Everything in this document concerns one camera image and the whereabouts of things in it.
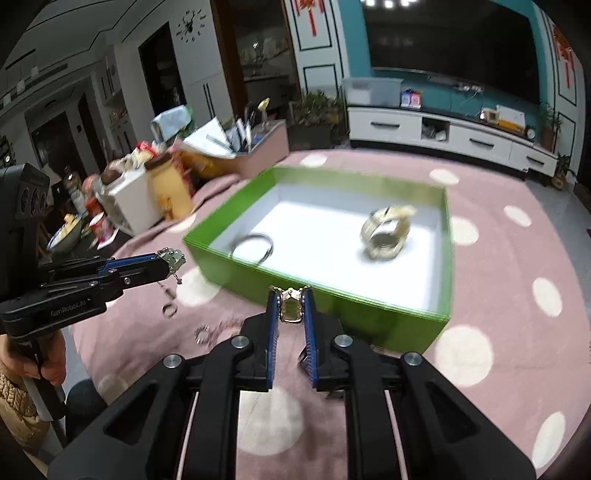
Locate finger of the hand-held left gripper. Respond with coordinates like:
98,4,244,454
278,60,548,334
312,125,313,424
39,251,169,278
39,265,170,308

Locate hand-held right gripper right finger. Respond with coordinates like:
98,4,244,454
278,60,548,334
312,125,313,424
301,286,537,480

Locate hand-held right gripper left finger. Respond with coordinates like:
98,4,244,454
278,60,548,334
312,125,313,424
48,286,283,480

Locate metal framed pendant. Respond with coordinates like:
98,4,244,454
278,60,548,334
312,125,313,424
276,286,309,326

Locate silver chain bracelet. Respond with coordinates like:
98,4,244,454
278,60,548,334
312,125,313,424
157,247,188,319

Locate green cardboard box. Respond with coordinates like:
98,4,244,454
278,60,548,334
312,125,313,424
182,165,452,358

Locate black bangle bracelet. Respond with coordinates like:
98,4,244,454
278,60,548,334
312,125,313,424
228,233,276,267

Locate cream white wrist watch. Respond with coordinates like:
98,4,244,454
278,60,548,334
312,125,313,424
360,205,419,262

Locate person's left hand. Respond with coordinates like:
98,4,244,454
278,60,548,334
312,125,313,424
0,330,68,384

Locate white carton box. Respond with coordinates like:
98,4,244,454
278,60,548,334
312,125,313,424
99,171,160,236

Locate bowl with food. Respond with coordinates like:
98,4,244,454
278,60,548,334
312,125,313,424
48,216,86,253

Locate yellow jar with brown lid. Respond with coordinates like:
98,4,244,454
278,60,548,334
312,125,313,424
147,154,194,220

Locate white paper sheets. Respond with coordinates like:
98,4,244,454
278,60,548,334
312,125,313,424
182,117,237,158

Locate green and white bag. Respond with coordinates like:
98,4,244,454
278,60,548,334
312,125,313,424
151,105,195,144

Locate pink desk organizer box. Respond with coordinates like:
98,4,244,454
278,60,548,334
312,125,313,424
235,119,290,179

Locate pink polka dot blanket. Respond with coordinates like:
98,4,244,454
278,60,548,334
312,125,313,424
69,150,591,480

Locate planter with green plants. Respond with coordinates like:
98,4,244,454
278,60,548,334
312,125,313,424
291,91,345,149

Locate white television cabinet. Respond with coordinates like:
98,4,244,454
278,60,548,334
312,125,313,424
346,106,559,178

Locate clear plastic storage box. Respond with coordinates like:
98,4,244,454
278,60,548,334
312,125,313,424
342,76,403,110

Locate white desk calendar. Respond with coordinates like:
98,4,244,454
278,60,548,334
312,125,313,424
496,105,527,131

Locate small potted plant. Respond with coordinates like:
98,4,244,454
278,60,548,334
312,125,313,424
551,154,578,190

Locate tall potted plant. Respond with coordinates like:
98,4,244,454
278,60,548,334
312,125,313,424
538,104,564,151

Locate large black television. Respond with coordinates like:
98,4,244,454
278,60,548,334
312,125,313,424
362,0,541,105

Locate black deer wall clock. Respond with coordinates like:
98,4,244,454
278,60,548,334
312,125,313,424
177,8,207,43

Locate red knot wall ornament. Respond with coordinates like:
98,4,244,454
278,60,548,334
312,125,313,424
551,25,576,88
295,0,325,36

